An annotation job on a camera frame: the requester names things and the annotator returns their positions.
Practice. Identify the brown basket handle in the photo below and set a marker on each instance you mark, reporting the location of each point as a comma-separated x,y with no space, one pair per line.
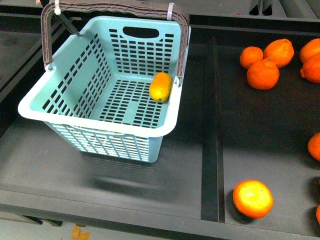
141,9

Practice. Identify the orange right edge middle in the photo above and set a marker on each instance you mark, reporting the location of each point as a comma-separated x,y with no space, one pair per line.
313,146

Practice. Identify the orange centre cluster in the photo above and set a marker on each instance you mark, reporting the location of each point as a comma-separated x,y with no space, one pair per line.
263,75

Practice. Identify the white zip tie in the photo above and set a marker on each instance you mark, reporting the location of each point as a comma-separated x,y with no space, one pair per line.
170,11
57,9

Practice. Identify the light blue plastic basket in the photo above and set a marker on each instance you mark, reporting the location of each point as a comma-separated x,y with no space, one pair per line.
95,93

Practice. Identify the white zip tie right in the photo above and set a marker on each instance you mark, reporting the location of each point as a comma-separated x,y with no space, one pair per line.
170,11

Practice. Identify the white zip tie left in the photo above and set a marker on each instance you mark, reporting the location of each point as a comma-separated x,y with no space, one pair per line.
57,9

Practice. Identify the orange front bottom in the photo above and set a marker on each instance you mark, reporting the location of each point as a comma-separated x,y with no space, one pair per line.
253,198

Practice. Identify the orange top left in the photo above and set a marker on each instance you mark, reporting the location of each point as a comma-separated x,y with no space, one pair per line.
250,55

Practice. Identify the black fruit display tray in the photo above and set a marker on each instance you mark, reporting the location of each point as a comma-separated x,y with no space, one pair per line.
226,133

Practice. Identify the yellow mango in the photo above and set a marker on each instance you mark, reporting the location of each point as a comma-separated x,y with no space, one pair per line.
160,87

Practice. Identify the orange top middle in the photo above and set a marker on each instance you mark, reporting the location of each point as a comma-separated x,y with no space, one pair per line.
280,51

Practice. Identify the orange top right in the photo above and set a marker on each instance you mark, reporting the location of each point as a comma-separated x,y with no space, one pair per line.
309,50

